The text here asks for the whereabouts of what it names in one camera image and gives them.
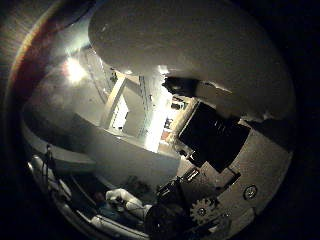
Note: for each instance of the bright ceiling lamp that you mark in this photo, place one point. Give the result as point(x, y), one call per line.
point(75, 70)

